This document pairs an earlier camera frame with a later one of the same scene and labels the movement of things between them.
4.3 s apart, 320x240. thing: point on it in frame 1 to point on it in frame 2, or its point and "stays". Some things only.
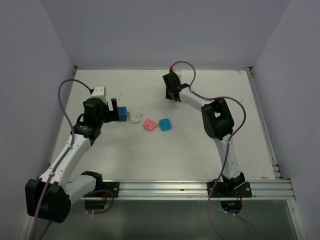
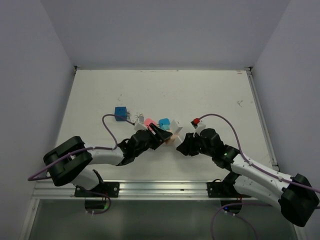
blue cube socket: x=122 y=113 stays
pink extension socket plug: x=149 y=124 stays
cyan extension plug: x=164 y=124 stays
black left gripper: x=111 y=115 to x=159 y=135
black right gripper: x=168 y=95 to x=186 y=147
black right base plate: x=243 y=190 stays
